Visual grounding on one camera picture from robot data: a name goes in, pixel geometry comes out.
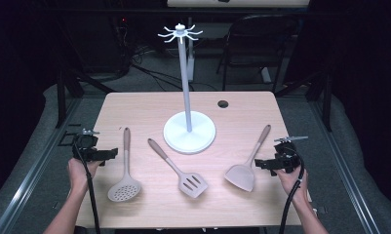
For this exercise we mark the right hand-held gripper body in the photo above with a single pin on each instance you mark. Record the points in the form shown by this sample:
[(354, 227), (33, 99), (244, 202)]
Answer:
[(287, 159)]

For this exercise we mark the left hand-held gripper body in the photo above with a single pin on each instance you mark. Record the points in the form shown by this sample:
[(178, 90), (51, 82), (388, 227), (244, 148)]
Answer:
[(86, 146)]

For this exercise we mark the beige solid turner spatula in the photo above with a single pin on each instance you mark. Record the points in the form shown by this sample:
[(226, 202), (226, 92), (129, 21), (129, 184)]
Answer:
[(242, 175)]

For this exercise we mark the beige perforated skimmer spoon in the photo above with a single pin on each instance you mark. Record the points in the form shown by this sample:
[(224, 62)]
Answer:
[(125, 191)]

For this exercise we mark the beige slotted spatula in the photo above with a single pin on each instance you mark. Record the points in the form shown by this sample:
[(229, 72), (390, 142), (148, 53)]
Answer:
[(155, 147)]

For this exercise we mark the white utensil stand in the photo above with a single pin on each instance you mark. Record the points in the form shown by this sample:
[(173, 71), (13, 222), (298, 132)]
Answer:
[(188, 138)]

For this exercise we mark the person's right hand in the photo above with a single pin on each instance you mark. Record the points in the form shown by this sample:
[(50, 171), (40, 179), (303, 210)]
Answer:
[(295, 185)]

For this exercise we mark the person's left hand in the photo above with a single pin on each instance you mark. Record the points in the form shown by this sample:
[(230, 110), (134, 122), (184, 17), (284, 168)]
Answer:
[(77, 175)]

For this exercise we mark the black metal stand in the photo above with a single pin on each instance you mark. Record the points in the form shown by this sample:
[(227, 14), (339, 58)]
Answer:
[(61, 97), (328, 104)]

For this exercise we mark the dark equipment box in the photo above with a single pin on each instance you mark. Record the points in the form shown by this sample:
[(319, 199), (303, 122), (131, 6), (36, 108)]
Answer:
[(102, 48)]

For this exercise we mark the black folding chair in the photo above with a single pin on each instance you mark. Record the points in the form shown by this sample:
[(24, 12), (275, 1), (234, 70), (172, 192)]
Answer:
[(261, 32)]

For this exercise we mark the aluminium floor rail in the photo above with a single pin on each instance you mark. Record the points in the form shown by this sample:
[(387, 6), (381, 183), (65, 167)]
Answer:
[(30, 182), (345, 169)]

